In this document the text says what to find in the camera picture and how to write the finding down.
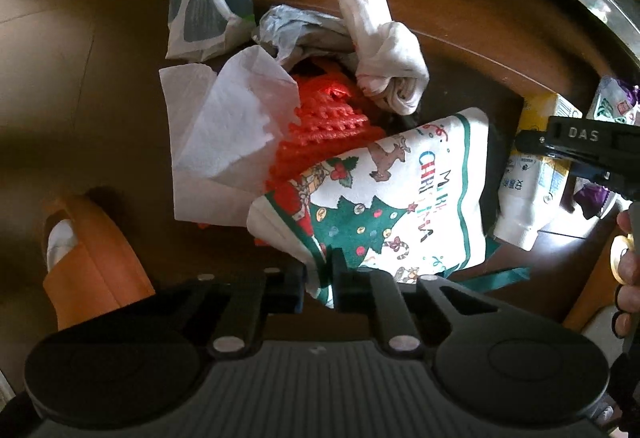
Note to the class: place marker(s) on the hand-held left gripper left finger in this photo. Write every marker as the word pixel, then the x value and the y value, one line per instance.
pixel 292 290

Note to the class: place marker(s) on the yellow carton box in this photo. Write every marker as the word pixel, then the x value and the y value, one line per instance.
pixel 540 113

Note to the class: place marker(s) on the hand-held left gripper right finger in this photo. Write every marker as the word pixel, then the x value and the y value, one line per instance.
pixel 337 290

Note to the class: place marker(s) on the yellow white carton pouch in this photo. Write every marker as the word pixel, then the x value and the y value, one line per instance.
pixel 525 198

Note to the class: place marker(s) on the person's foot in white sock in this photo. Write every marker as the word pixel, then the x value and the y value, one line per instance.
pixel 60 243

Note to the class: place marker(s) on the person's right hand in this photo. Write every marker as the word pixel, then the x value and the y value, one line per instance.
pixel 629 268

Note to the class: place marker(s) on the crumpled grey plastic bag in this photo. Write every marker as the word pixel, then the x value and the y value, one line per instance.
pixel 300 30

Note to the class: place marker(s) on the printed festive cloth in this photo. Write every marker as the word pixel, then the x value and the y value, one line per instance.
pixel 400 198

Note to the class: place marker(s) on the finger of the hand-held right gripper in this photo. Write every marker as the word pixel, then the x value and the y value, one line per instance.
pixel 532 141

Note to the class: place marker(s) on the white tissue paper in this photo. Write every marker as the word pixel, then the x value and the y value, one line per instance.
pixel 210 118

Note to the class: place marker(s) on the knotted white plastic bag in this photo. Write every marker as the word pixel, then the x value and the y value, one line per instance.
pixel 365 18

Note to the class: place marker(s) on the red plastic bag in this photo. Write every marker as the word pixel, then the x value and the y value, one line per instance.
pixel 325 118

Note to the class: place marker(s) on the purple and white packet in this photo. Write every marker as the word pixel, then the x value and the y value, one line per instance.
pixel 617 103

